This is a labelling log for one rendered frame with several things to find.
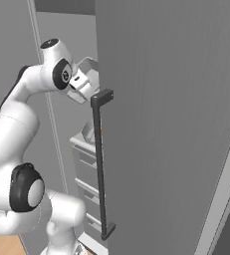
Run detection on grey fridge body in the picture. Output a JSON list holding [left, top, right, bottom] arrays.
[[0, 0, 110, 255]]

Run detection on grey container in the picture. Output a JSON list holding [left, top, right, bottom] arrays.
[[82, 120, 104, 144]]

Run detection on grey freezer door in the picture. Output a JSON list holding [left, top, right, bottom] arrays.
[[94, 0, 230, 255]]

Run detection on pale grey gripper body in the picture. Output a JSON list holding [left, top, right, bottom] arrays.
[[66, 56, 101, 105]]

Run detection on pale grey cabinet panel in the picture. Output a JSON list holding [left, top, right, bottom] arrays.
[[193, 112, 230, 255]]

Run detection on black freezer door handle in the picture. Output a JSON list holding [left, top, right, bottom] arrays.
[[90, 88, 117, 242]]

